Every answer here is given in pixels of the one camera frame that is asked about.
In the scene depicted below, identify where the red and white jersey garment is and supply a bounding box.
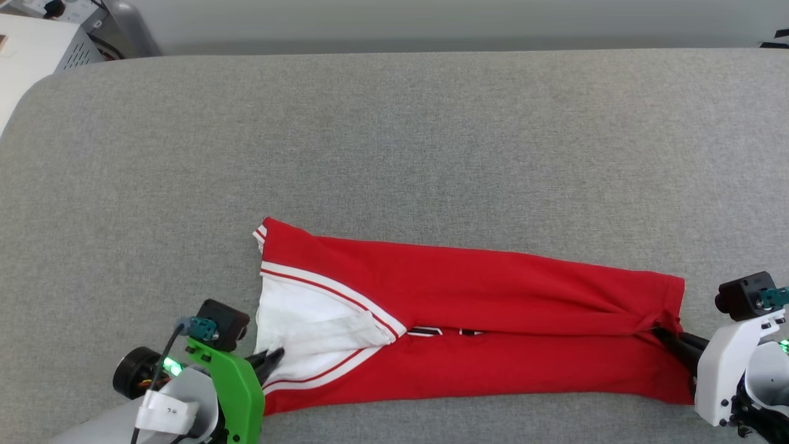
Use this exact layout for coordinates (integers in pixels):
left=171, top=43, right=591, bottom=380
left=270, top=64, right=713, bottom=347
left=253, top=216, right=696, bottom=417

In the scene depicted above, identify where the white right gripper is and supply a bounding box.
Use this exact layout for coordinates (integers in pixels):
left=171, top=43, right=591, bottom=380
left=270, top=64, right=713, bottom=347
left=653, top=308, right=787, bottom=427

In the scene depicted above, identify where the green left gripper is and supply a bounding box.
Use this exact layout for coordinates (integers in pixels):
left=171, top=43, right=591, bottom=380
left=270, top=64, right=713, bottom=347
left=186, top=337, right=286, bottom=444

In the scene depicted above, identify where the grey metal cylinder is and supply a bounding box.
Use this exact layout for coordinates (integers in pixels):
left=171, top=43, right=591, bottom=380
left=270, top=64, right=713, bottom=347
left=100, top=0, right=162, bottom=59

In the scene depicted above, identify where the white power strip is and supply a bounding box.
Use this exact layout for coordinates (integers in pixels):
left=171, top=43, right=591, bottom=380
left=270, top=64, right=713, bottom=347
left=18, top=0, right=104, bottom=25

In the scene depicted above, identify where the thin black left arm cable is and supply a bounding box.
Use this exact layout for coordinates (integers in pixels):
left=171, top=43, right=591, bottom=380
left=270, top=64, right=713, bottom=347
left=128, top=318, right=193, bottom=444

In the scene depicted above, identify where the white metal equipment box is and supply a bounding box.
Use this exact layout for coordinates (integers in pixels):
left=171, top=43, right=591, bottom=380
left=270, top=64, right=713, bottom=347
left=0, top=12, right=105, bottom=138

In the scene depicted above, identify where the black floor object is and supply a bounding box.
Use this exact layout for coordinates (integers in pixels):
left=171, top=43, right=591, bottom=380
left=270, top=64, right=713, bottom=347
left=758, top=27, right=789, bottom=50

